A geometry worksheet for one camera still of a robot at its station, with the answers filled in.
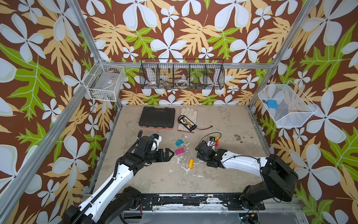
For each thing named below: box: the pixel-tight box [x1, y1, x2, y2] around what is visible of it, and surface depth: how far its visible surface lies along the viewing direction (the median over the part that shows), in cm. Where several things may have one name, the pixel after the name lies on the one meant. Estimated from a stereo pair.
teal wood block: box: [175, 139, 185, 147], surface depth 99 cm
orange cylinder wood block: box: [188, 158, 195, 169], surface depth 89 cm
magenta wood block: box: [175, 147, 186, 155], surface depth 95 cm
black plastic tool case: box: [138, 106, 176, 129], surface depth 110 cm
